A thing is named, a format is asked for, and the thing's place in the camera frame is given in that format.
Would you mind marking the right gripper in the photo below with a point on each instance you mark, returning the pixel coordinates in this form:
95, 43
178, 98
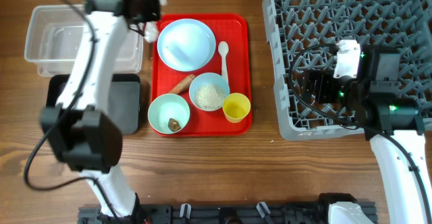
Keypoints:
324, 78

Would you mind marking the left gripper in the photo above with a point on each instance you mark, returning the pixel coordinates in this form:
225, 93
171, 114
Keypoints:
151, 8

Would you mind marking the white tissue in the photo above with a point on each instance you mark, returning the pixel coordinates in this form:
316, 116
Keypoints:
152, 31

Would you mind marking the yellow plastic cup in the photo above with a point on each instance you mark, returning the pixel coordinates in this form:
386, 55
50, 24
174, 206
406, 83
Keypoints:
236, 107

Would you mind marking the orange carrot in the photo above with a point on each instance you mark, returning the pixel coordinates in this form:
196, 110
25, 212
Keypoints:
183, 85

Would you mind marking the light blue bowl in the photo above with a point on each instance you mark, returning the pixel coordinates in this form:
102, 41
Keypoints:
207, 78

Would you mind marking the green bowl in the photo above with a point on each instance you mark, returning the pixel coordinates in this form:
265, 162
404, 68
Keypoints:
165, 108

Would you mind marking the white rice grains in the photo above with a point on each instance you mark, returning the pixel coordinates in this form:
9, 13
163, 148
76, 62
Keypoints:
209, 97

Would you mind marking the brown food scrap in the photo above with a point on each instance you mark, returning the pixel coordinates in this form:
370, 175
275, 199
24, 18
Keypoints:
174, 125

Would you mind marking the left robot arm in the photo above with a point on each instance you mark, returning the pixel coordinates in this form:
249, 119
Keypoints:
77, 127

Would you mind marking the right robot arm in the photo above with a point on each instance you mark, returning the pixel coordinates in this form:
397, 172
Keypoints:
365, 81

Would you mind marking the grey dishwasher rack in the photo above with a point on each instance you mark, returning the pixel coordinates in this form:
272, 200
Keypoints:
292, 26

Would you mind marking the light blue plate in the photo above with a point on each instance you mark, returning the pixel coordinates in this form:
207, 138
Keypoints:
186, 45

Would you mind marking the red serving tray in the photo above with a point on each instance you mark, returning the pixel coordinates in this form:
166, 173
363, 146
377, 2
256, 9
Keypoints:
232, 29

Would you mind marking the clear plastic bin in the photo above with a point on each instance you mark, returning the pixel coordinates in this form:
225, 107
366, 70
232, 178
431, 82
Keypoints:
54, 36

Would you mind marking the white plastic spoon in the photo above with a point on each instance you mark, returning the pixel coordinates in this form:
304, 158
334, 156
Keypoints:
223, 50

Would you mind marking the black plastic tray bin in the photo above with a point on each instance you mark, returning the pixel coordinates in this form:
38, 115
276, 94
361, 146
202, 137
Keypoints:
123, 103

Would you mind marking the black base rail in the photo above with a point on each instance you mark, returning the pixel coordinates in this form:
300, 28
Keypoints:
300, 212

